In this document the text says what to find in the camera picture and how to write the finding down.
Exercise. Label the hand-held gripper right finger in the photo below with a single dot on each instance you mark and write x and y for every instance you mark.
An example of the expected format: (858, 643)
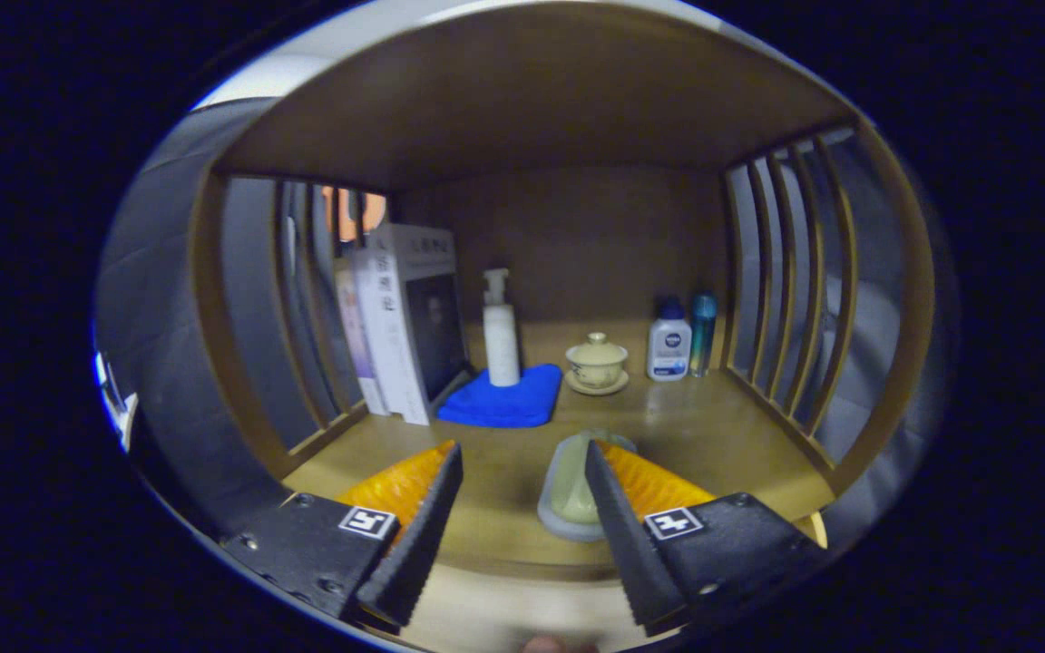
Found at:
(631, 544)

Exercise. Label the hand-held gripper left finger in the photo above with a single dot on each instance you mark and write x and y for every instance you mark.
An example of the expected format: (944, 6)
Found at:
(418, 535)

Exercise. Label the cream cone polishing pad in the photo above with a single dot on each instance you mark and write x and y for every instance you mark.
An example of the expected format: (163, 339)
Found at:
(568, 499)

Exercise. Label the wooden countertop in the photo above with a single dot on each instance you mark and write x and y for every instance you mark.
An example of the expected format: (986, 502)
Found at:
(713, 435)

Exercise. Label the wooden cabinet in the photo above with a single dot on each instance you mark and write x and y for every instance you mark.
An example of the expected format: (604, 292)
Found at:
(577, 245)

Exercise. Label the folded blue cloth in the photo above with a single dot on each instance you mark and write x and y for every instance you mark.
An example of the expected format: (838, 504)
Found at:
(504, 404)

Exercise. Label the white book with dark cover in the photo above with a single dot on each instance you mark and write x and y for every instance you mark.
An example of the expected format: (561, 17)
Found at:
(395, 363)

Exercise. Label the beige lidded tea cup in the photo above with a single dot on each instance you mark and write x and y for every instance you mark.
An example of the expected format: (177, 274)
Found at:
(595, 363)

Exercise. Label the white lotion bottle blue cap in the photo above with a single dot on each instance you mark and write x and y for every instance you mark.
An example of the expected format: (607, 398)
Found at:
(668, 349)

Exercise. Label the pale purple book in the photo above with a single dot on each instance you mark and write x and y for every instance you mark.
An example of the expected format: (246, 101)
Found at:
(355, 345)

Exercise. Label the white pump bottle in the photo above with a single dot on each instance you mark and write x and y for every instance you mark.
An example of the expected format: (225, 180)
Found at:
(501, 345)

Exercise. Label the teal slim bottle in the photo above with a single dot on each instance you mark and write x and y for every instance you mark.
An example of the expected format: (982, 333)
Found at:
(703, 336)

